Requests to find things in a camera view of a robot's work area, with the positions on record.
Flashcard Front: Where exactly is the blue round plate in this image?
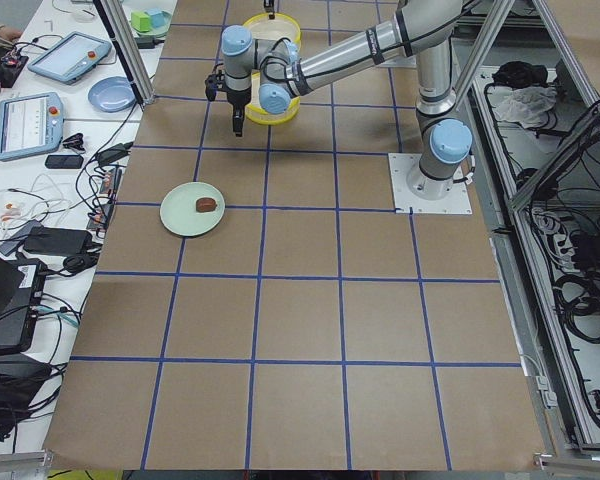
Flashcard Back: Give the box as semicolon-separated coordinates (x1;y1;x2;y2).
87;76;136;113

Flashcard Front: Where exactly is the teach pendant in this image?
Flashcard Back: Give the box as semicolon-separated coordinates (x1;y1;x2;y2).
28;32;112;84
0;92;64;161

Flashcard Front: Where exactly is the green bowl with blocks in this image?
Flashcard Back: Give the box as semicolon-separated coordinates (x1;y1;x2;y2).
130;8;172;38

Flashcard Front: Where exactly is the teach pendant far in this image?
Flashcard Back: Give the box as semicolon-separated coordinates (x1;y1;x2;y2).
28;32;112;84

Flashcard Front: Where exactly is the black laptop computer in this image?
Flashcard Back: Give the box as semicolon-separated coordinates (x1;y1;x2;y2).
0;257;46;355

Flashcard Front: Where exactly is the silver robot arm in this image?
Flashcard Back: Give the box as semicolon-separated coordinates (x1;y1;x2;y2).
205;1;468;142

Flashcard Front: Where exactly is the white crumpled cloth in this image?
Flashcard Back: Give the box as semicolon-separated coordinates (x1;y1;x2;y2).
494;86;557;129

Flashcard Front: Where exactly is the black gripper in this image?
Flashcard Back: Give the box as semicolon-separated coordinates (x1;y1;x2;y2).
204;70;250;138
263;0;275;20

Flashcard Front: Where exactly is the teach pendant near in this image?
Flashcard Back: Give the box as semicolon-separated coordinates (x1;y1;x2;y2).
0;92;64;161

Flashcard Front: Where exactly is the dark brown bun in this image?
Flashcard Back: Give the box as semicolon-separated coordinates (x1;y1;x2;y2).
195;197;218;213

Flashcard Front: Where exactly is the aluminium frame post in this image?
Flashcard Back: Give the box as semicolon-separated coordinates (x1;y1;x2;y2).
93;0;155;109

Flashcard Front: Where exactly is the light green round plate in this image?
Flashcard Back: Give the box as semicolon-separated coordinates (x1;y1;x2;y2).
159;182;225;237

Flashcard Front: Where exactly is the black power brick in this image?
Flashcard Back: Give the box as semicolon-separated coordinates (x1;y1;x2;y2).
23;227;92;256

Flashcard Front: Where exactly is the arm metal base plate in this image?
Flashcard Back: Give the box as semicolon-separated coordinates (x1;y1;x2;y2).
388;153;472;215

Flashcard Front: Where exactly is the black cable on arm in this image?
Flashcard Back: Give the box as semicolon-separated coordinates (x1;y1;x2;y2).
212;34;301;96

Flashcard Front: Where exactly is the blue foam cube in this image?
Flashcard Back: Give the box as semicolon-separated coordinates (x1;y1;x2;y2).
145;8;171;30

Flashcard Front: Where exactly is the green foam cube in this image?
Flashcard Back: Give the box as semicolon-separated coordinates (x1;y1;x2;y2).
130;11;152;33

